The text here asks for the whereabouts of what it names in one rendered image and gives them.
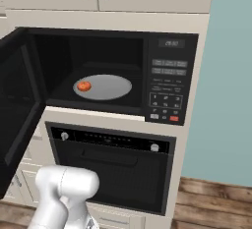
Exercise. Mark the beige tall cabinet frame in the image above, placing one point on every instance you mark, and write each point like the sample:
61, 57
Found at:
193, 75

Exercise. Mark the black microwave door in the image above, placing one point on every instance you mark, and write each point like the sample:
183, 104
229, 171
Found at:
16, 108

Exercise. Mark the red tomato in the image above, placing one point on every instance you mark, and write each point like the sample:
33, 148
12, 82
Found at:
84, 86

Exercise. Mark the grey round microwave plate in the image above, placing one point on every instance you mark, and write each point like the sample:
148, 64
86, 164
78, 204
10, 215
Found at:
105, 88

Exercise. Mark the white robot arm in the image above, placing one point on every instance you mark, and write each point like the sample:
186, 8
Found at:
65, 190

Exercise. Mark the black oven door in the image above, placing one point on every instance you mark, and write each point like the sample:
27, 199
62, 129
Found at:
131, 177

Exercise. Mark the white oven knob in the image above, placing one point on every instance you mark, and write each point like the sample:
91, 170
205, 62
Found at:
64, 136
154, 147

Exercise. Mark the beige base cupboards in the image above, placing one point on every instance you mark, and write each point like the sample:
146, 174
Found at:
28, 170

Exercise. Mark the beige drawer front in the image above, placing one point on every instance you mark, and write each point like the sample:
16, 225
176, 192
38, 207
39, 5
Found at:
114, 218

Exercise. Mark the black built-in oven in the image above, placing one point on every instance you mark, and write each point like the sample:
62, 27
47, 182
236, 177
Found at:
111, 164

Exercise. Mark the black microwave oven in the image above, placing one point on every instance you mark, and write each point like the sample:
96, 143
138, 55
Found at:
164, 75

